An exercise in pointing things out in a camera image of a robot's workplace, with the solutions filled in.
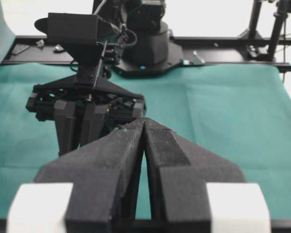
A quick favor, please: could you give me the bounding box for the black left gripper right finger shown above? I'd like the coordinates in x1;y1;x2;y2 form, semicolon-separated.
144;118;247;233

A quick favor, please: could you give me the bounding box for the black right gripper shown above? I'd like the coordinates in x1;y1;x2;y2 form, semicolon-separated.
26;75;146;155

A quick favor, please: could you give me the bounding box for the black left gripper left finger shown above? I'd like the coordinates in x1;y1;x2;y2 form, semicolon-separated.
34;118;145;233

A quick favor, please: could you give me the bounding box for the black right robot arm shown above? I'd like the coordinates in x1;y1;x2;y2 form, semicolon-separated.
26;0;183;155

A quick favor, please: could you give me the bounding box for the green table cloth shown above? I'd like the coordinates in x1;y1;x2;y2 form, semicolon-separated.
0;62;291;220

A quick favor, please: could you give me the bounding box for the black tripod stand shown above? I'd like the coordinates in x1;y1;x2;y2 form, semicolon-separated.
238;0;291;61

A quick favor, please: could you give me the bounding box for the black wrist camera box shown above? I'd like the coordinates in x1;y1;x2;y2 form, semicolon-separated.
33;12;119;47

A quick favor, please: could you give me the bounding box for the black metal table frame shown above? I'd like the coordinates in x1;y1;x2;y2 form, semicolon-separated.
2;36;291;76

